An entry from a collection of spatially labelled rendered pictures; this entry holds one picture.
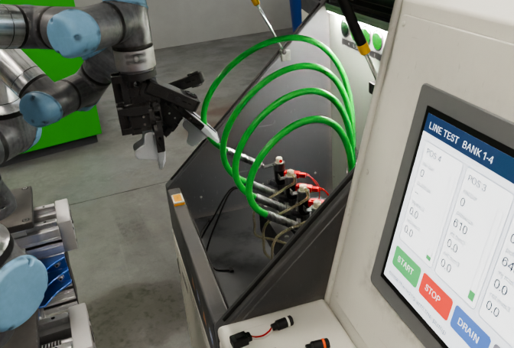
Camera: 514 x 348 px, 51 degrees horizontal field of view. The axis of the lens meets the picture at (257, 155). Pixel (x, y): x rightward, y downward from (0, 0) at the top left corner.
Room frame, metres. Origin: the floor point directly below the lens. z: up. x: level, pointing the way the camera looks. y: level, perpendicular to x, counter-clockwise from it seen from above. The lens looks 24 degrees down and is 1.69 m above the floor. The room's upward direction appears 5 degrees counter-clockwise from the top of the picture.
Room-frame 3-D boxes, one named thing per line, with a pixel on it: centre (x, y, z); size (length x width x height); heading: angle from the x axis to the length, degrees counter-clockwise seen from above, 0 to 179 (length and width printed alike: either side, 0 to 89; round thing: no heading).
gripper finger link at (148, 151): (1.00, 0.21, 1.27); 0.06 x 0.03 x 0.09; 105
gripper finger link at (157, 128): (0.99, 0.19, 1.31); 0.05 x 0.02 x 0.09; 15
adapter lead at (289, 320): (0.77, 0.02, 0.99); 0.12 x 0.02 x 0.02; 112
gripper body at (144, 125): (1.01, 0.22, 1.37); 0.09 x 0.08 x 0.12; 105
